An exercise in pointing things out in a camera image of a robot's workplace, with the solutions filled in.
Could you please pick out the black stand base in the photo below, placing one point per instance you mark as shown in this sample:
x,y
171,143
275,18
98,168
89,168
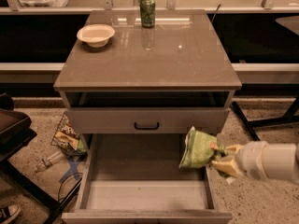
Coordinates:
x,y
289,117

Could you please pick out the white paper bowl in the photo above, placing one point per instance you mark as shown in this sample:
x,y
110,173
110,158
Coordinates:
x,y
95,35

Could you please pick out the black chair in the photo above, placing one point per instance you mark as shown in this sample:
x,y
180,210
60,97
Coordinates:
x,y
15,133

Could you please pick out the chip bag on floor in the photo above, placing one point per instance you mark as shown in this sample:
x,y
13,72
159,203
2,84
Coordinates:
x,y
67,140

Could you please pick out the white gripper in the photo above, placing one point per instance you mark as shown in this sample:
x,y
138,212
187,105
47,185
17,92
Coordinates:
x,y
251,160

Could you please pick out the open lower drawer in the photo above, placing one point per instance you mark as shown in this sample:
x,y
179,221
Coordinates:
x,y
136,179

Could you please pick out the black and white sneaker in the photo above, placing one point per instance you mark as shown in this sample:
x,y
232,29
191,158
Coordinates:
x,y
9,213

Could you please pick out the closed drawer with black handle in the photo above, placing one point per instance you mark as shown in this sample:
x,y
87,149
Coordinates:
x,y
146,120

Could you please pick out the green soda can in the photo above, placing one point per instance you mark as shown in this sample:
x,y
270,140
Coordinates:
x,y
147,13

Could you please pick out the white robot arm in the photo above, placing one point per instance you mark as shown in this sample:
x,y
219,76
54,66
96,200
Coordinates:
x,y
280,162

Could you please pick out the green jalapeno chip bag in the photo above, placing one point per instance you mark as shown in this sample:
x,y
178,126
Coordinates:
x,y
201,149

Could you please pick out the clear plastic bottle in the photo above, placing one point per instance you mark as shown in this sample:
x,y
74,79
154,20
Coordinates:
x,y
49,161

